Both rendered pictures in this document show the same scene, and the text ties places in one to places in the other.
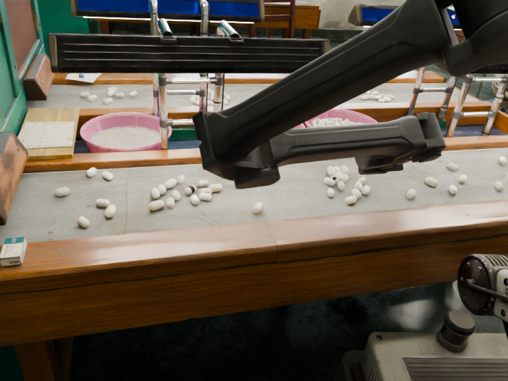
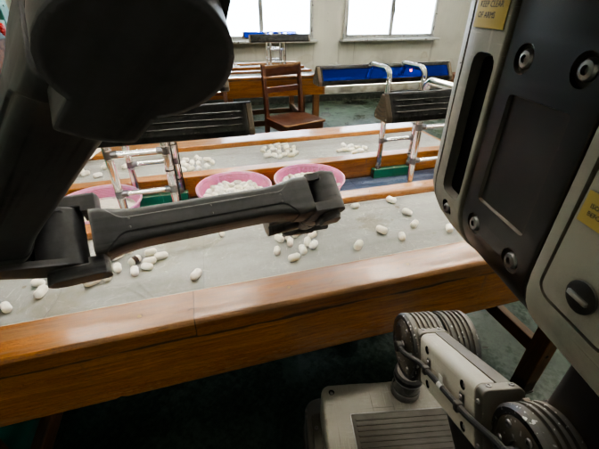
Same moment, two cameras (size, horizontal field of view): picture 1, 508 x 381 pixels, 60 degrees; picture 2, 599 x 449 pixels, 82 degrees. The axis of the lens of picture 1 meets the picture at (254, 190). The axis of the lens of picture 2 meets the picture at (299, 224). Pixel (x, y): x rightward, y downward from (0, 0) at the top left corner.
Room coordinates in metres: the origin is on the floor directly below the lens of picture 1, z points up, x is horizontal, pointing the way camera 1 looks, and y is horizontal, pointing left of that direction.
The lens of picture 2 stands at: (0.25, -0.29, 1.29)
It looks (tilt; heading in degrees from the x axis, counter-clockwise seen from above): 32 degrees down; 2
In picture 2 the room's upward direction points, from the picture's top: straight up
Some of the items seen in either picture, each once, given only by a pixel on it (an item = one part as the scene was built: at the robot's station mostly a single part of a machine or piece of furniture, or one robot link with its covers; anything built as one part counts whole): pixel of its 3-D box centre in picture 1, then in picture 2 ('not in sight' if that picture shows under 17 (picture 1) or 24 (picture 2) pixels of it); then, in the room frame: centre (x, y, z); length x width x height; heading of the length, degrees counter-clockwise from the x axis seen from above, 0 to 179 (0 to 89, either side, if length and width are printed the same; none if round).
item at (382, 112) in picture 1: (293, 120); (270, 177); (1.56, -0.12, 0.71); 1.81 x 0.05 x 0.11; 108
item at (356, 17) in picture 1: (425, 17); (385, 72); (1.84, -0.59, 1.08); 0.62 x 0.08 x 0.07; 108
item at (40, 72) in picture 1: (41, 75); not in sight; (1.46, 0.76, 0.83); 0.30 x 0.06 x 0.07; 18
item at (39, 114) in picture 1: (48, 131); not in sight; (1.15, 0.61, 0.77); 0.33 x 0.15 x 0.01; 18
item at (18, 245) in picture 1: (13, 251); not in sight; (0.63, 0.44, 0.77); 0.06 x 0.04 x 0.02; 18
